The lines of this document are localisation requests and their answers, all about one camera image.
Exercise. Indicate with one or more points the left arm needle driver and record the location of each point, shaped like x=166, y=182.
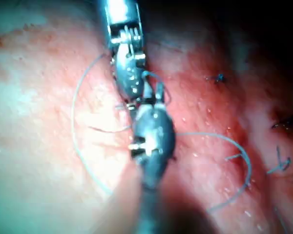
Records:
x=129, y=73

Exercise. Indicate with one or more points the left arm needle driver jaw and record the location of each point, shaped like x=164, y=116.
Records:
x=131, y=106

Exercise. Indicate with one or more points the right arm needle driver jaw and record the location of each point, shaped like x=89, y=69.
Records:
x=148, y=92
x=161, y=94

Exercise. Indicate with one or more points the right arm needle driver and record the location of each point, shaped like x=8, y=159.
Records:
x=156, y=131

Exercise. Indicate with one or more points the blue thread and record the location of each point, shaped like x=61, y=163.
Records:
x=72, y=117

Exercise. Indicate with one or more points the dark right arm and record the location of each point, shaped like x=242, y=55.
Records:
x=153, y=209

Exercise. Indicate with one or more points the dark left arm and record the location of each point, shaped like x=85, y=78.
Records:
x=119, y=9

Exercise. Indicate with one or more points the blue stitching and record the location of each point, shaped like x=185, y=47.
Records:
x=280, y=165
x=219, y=78

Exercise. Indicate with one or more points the tissue pad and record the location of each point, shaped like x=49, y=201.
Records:
x=39, y=102

